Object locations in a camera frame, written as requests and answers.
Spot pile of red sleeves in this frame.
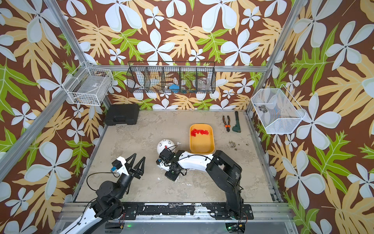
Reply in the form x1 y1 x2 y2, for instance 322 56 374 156
191 129 209 137

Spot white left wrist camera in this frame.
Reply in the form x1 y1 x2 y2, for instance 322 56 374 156
111 157 129 176

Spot green pipe wrench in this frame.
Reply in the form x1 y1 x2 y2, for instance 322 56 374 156
232 111 241 133

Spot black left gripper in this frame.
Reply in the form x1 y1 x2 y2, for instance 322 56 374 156
115 154 144 199

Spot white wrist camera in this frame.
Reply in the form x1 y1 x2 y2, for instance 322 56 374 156
111 157 129 176
156 149 175 171

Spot orange handled pliers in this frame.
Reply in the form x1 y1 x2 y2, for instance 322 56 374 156
222 116 231 132

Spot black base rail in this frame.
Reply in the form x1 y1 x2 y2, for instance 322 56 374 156
121 202 254 221

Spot yellow plastic tray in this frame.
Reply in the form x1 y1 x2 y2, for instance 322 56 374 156
190 124 215 155

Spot black plastic tool case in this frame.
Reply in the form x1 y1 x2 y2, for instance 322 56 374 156
104 104 140 126

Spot white mesh basket right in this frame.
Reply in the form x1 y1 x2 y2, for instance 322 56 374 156
251 85 306 135

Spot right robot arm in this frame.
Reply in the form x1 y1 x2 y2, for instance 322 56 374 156
156 149 243 219

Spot white dome screw fixture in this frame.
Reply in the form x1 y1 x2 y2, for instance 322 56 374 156
156 139 176 154

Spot black wire basket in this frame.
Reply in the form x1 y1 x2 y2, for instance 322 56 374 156
125 61 217 94

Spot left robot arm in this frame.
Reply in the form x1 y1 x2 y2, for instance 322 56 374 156
61 153 146 234

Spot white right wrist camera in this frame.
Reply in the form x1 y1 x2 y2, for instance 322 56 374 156
156 149 175 171

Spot white wire basket left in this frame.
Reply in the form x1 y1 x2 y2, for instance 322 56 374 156
64 62 114 106

